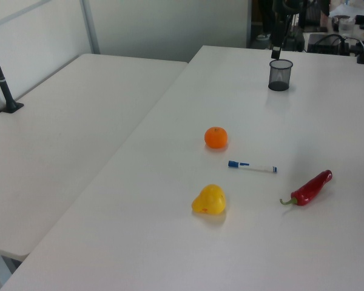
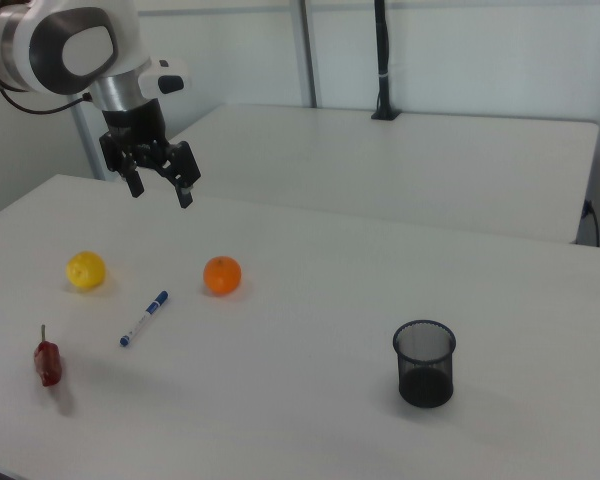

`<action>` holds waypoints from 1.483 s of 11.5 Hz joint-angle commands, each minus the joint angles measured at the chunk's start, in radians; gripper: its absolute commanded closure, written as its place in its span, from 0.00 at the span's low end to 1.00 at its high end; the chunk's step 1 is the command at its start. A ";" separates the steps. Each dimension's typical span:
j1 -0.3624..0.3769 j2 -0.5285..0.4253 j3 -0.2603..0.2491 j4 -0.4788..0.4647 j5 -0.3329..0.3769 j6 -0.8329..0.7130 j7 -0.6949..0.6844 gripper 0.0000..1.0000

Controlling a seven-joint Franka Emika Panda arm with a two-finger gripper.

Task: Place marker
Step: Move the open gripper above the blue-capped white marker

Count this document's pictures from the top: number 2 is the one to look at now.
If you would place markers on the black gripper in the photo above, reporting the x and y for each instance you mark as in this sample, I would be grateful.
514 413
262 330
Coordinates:
135 127

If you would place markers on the blue and white marker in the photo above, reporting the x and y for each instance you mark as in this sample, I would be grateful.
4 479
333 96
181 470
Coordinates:
145 318

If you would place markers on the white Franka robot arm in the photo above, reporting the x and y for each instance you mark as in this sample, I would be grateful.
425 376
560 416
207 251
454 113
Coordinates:
55 45

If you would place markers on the orange mandarin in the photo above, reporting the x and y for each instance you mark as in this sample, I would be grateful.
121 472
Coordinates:
222 276

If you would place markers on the yellow bell pepper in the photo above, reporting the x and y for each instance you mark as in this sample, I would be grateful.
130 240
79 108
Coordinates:
85 270

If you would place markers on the red chili pepper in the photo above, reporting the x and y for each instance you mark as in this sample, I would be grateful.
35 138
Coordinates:
47 362

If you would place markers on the white side table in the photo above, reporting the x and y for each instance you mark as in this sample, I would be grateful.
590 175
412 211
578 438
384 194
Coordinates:
380 165

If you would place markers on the black mesh pen cup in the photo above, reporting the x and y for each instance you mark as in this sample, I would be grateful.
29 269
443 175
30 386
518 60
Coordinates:
425 380

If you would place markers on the grey partition post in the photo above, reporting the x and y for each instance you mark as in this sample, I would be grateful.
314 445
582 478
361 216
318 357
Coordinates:
305 50
87 145

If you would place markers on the black camera pole with clamp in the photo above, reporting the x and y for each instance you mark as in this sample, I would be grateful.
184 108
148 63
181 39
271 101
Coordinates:
383 60

